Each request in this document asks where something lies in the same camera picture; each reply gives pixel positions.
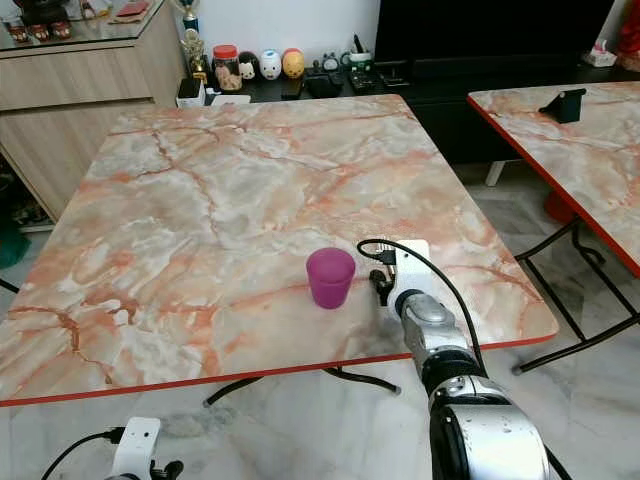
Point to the purple plastic cup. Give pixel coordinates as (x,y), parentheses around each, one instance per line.
(331,280)

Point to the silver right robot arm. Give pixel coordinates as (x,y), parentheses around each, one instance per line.
(480,425)

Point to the black low TV console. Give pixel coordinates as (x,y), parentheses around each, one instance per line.
(420,115)

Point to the red stool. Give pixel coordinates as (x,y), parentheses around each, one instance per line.
(558,208)

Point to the small grey figurine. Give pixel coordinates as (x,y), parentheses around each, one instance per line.
(330,63)

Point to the white pen holder cup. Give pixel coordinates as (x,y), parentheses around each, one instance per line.
(360,56)

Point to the yellow egg shaped figure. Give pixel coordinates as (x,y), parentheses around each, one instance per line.
(292,64)

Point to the green container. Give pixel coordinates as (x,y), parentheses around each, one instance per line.
(12,245)

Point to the white egg shaped figure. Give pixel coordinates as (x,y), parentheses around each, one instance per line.
(270,65)

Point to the small white figurine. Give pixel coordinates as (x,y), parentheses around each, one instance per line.
(248,67)

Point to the black phone stand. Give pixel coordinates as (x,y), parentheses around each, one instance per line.
(567,104)

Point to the red lidded snack jar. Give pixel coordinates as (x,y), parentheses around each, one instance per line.
(226,70)

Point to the small white box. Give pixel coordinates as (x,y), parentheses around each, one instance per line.
(190,93)

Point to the black television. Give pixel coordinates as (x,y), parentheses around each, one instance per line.
(490,28)

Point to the gold trophy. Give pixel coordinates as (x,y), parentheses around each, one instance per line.
(192,50)

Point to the white pink figurine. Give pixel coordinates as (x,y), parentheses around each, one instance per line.
(601,55)

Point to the light wooden cabinet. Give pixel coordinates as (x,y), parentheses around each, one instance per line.
(90,110)

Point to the red book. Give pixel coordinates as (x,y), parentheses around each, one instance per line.
(132,11)

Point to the dark ornament figure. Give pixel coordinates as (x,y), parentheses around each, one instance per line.
(35,16)

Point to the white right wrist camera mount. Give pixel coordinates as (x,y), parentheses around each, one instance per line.
(410,262)

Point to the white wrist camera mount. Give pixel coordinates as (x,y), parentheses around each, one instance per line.
(137,445)
(410,262)

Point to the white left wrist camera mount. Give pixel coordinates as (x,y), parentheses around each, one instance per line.
(137,445)

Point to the black folding table leg frame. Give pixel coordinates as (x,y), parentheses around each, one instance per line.
(588,262)

